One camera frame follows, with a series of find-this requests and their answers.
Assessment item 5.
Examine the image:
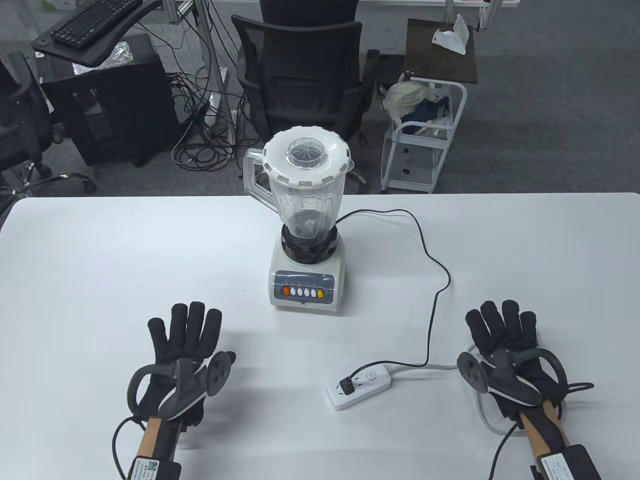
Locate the black wrist device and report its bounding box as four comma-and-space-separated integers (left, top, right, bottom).
530, 444, 602, 480
127, 454, 182, 480

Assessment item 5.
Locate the person's left forearm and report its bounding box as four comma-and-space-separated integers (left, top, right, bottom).
131, 416, 188, 480

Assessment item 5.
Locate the black chair with chrome base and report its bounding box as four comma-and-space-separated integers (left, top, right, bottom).
0, 52, 98, 211

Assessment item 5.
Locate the black left wrist device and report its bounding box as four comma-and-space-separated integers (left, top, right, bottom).
127, 454, 182, 480

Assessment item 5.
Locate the black left glove cable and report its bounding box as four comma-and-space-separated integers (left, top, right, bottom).
112, 417, 146, 480

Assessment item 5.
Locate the black mesh office chair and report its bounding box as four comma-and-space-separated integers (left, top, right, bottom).
231, 15, 382, 196

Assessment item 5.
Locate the grey left hand tracker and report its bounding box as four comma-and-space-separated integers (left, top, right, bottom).
126, 350, 233, 420

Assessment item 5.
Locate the grey hand tracker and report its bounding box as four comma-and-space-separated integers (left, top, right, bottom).
126, 350, 233, 420
457, 347, 568, 408

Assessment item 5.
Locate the white desk leg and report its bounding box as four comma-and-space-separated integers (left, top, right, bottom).
475, 0, 501, 31

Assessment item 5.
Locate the white plastic bag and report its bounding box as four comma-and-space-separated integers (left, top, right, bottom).
432, 14, 471, 56

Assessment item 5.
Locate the black right wrist device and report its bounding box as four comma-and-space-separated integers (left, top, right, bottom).
530, 444, 602, 480

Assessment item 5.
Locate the white rolling cart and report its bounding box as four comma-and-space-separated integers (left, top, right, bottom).
380, 70, 469, 195

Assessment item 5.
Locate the black keyboard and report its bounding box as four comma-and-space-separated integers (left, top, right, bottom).
49, 0, 143, 50

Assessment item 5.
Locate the dark blue cloth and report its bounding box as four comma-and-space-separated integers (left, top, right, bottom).
400, 96, 451, 136

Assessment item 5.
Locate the aluminium frame leg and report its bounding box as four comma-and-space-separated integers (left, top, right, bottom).
197, 0, 236, 146

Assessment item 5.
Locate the grey right hand tracker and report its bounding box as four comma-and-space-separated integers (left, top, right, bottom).
457, 347, 568, 408

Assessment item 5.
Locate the black cabinet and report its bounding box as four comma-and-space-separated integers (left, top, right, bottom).
39, 32, 181, 168

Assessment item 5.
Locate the white blender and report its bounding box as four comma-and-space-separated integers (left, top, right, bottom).
241, 126, 355, 315

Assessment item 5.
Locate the beige bag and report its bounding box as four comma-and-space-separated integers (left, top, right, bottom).
382, 80, 433, 123

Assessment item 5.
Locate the black blender power cord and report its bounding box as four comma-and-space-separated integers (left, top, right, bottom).
334, 209, 452, 393

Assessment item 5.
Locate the person's right forearm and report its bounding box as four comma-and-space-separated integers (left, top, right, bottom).
517, 400, 601, 480

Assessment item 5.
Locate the person's right hand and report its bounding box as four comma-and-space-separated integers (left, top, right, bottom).
458, 300, 569, 430

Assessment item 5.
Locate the black glove cable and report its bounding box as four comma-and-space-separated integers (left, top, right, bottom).
487, 382, 596, 480
112, 417, 146, 480

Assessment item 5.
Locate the black right glove cable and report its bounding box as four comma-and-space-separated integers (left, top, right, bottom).
487, 382, 596, 480

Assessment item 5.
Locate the dark brown wooden board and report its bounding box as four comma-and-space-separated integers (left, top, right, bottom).
402, 18, 479, 86

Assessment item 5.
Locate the white power strip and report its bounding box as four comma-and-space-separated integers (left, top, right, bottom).
326, 363, 392, 412

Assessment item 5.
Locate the bundle of black floor cables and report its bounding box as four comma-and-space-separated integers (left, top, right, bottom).
165, 0, 251, 173

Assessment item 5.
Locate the person's left hand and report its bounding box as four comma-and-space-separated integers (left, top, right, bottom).
131, 301, 237, 426

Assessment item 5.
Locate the black keyboard tray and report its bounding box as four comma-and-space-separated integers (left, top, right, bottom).
32, 0, 163, 68

